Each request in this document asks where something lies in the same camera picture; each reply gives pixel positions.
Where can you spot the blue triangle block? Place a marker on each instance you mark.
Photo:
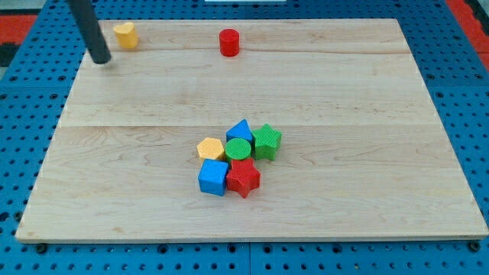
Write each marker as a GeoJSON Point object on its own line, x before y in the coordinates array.
{"type": "Point", "coordinates": [240, 130]}

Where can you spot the green cylinder block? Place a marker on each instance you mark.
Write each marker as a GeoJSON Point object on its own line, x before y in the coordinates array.
{"type": "Point", "coordinates": [237, 149]}

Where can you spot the green star block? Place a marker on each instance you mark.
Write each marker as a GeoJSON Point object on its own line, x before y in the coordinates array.
{"type": "Point", "coordinates": [267, 141]}

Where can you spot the yellow hexagon block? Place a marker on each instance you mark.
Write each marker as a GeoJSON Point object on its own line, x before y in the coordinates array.
{"type": "Point", "coordinates": [210, 148]}

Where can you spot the red star block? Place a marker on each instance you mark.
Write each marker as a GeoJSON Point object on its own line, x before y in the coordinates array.
{"type": "Point", "coordinates": [243, 177]}

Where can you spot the blue cube block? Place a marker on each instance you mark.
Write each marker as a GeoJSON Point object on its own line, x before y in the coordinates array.
{"type": "Point", "coordinates": [212, 177]}

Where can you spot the light wooden board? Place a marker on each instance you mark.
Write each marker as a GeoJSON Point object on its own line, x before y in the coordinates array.
{"type": "Point", "coordinates": [364, 155]}

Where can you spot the red cylinder block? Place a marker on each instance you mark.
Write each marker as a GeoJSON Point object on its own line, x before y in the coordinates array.
{"type": "Point", "coordinates": [229, 42]}

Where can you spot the yellow heart block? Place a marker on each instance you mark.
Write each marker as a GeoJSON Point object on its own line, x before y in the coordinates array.
{"type": "Point", "coordinates": [126, 35]}

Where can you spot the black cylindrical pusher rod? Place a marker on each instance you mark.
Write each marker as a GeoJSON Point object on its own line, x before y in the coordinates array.
{"type": "Point", "coordinates": [89, 28]}

